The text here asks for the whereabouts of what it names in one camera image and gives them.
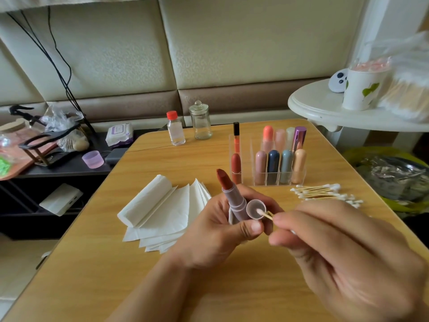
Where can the person's left hand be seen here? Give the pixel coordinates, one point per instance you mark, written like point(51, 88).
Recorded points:
point(211, 234)

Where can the person's right hand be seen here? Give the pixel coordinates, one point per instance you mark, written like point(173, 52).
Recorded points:
point(355, 265)

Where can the red lipstick mauve tube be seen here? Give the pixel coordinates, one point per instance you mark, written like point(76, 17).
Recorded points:
point(233, 194)

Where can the stack of white tissues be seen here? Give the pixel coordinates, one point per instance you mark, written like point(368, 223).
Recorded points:
point(167, 214)

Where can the mauve lipstick cap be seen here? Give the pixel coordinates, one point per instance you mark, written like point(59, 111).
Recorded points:
point(256, 209)

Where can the thin wooden cotton swab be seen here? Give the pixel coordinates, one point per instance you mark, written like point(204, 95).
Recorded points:
point(267, 214)

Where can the pile of cotton swabs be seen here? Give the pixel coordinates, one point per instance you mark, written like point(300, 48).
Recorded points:
point(328, 194)

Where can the clear acrylic lipstick organizer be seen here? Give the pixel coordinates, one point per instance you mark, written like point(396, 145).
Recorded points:
point(281, 161)

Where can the person's left forearm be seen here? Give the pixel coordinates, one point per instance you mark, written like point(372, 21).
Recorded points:
point(154, 298)

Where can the yellow-green bin with bag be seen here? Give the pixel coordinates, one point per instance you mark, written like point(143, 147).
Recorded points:
point(395, 181)

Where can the clear bottle red cap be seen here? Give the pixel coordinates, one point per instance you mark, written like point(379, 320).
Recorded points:
point(175, 130)

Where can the glass jar with lid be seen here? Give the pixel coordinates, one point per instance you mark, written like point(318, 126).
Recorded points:
point(200, 122)

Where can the wet wipes pack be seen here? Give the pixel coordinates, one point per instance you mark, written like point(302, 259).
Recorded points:
point(119, 134)

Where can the small purple plastic cup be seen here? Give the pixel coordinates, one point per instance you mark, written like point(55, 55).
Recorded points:
point(92, 159)

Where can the white power bank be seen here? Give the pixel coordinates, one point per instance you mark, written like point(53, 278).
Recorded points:
point(60, 200)

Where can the black low shelf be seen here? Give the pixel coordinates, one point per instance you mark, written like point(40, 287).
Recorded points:
point(64, 171)

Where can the white round side table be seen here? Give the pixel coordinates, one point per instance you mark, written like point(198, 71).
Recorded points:
point(318, 104)

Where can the white mug green leaf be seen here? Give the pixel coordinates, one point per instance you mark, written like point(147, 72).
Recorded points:
point(365, 87)

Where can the white panda figure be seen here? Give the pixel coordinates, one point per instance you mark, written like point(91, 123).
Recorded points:
point(338, 81)

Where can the crumpled clear plastic bag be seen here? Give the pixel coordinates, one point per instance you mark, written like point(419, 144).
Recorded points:
point(60, 118)

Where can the beige padded backrest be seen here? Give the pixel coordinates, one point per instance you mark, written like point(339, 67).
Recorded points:
point(268, 40)

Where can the pink tray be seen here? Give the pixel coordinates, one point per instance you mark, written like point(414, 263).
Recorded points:
point(17, 157)

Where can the green plastic wrapper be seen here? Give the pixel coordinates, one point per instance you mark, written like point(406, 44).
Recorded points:
point(4, 165)

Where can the black clip tool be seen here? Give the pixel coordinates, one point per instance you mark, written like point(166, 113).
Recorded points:
point(21, 110)

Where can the jar with wooden lid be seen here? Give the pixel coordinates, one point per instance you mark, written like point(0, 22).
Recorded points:
point(12, 126)

